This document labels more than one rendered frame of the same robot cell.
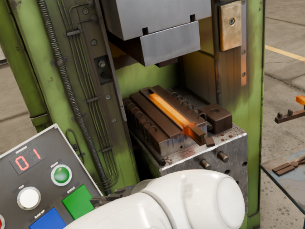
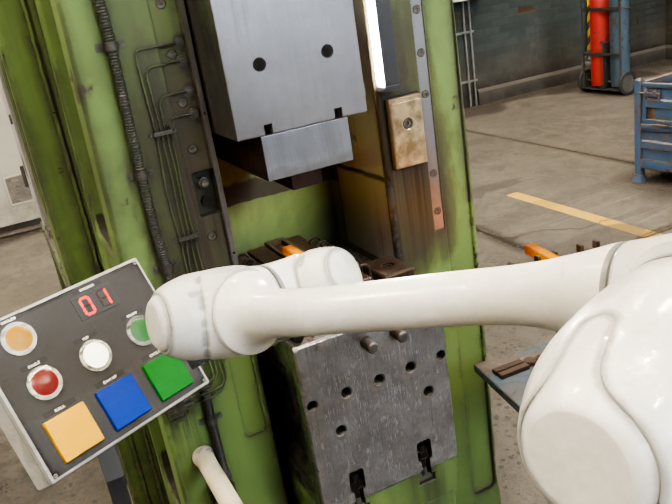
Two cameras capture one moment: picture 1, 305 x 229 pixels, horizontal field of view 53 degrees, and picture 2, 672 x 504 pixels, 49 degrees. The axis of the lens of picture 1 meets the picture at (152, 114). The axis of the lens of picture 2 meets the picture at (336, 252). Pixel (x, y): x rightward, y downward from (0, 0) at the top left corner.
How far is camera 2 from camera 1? 0.61 m
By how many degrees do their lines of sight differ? 10
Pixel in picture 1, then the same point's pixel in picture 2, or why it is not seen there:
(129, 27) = (245, 123)
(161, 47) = (292, 154)
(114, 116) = not seen: hidden behind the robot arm
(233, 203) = (346, 270)
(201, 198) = (312, 263)
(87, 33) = (183, 135)
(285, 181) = (512, 385)
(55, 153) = (133, 299)
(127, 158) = not seen: hidden behind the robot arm
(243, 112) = not seen: hidden behind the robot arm
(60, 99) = (137, 234)
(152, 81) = (288, 231)
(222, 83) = (400, 224)
